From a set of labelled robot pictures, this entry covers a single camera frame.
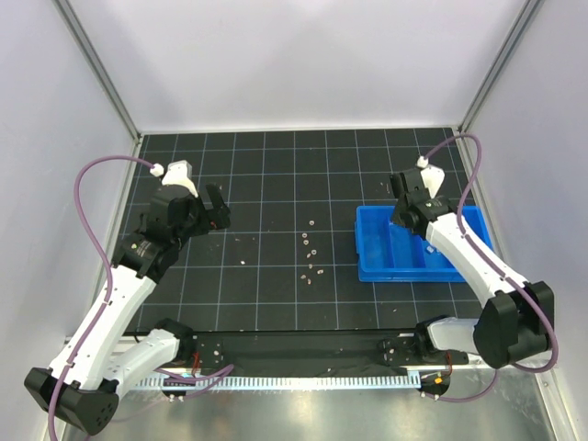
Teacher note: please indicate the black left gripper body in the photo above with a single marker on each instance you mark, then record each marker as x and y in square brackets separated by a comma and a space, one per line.
[205, 213]

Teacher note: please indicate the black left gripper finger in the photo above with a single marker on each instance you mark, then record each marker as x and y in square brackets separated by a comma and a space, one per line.
[215, 196]
[220, 218]

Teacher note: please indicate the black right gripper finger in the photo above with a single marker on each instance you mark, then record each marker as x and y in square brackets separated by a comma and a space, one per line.
[402, 216]
[397, 183]

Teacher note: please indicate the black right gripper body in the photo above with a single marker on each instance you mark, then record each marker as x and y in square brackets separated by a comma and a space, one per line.
[409, 185]

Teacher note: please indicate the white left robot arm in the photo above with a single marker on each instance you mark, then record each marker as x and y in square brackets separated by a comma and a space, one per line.
[84, 384]

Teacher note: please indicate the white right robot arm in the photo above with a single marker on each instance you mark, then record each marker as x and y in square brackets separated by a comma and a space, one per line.
[517, 317]

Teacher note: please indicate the blue compartment tray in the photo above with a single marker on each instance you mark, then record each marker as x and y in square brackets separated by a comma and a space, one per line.
[390, 253]

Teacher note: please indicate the black grid mat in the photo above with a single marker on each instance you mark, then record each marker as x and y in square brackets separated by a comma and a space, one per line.
[247, 278]

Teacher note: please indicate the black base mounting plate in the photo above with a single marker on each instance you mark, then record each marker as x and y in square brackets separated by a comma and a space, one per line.
[318, 354]

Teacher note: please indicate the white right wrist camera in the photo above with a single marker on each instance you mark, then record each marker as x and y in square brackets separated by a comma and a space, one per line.
[432, 175]

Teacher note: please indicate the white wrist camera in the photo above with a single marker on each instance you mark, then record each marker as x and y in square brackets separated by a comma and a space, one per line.
[176, 174]
[432, 175]

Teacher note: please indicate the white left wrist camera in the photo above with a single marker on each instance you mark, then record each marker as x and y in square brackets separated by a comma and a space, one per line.
[176, 174]

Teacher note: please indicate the white slotted cable duct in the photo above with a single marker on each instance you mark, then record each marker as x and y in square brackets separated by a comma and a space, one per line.
[410, 381]

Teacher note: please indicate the left aluminium frame post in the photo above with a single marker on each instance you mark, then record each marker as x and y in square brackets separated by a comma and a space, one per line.
[92, 58]

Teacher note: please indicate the aluminium frame post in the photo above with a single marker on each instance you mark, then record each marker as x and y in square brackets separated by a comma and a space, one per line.
[514, 36]
[92, 58]

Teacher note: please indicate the right aluminium frame post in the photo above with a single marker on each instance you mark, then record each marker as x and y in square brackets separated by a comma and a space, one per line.
[514, 36]

